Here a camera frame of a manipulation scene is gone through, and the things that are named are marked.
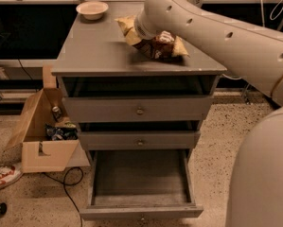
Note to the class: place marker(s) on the brown and yellow chip bag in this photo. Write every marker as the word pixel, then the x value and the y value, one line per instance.
pixel 164 47

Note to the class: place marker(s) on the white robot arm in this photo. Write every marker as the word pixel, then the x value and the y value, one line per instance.
pixel 254 53

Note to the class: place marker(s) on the grey drawer cabinet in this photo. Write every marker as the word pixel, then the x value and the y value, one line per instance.
pixel 96 62

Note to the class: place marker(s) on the grey middle drawer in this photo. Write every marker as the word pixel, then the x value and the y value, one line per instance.
pixel 118 140

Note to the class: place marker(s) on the grey top drawer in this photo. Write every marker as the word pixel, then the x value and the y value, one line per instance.
pixel 139 109

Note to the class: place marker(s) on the grey open bottom drawer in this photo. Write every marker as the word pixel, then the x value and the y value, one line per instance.
pixel 140 184

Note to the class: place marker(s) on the blue snack bag in box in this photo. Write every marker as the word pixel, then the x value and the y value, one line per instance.
pixel 66 132

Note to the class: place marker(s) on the metal can in box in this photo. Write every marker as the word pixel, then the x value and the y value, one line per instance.
pixel 57 113

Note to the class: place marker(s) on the white bowl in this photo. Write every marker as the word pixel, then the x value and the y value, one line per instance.
pixel 92 10

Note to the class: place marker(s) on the open cardboard box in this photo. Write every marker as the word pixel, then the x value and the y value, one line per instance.
pixel 39 153

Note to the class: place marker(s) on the red and white sneaker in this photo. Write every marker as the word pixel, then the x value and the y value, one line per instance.
pixel 10 174

